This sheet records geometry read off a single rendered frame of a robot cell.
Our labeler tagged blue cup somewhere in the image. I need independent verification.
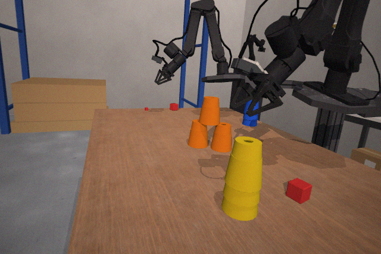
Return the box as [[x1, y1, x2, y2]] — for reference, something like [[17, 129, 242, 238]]
[[244, 100, 259, 113], [243, 113, 258, 121], [242, 119, 257, 127]]

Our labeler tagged yellow cup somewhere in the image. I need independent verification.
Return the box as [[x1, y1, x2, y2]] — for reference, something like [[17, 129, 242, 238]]
[[223, 183, 260, 207], [224, 136, 263, 193], [221, 196, 258, 221]]

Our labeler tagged orange cup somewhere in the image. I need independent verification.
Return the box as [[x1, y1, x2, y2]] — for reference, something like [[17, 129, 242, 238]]
[[199, 96, 220, 126], [188, 120, 208, 149], [211, 123, 232, 152]]

